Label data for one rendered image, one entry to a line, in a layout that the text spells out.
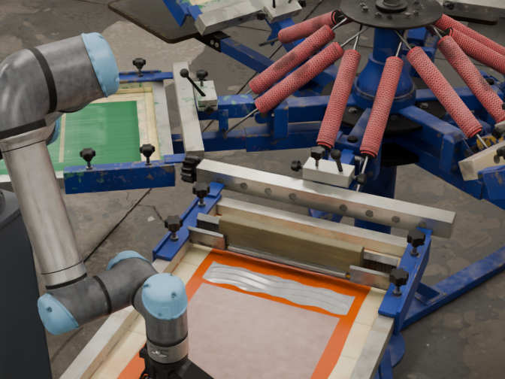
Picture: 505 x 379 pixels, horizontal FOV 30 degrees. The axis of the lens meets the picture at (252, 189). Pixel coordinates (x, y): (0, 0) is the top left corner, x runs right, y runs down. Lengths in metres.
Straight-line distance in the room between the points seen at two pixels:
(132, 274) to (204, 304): 0.51
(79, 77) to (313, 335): 0.82
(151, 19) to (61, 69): 2.04
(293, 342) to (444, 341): 1.56
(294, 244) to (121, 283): 0.65
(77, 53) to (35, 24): 4.52
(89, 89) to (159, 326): 0.43
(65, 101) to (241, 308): 0.75
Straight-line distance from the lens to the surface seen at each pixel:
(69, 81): 1.63
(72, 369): 2.00
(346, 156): 2.56
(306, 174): 2.45
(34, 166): 1.62
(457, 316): 3.69
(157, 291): 1.62
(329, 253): 2.20
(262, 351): 2.06
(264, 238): 2.25
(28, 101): 1.61
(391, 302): 2.13
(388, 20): 2.72
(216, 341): 2.08
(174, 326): 1.65
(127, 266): 1.71
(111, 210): 4.23
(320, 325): 2.13
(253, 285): 2.23
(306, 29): 2.99
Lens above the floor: 2.35
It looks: 33 degrees down
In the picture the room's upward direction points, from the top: straight up
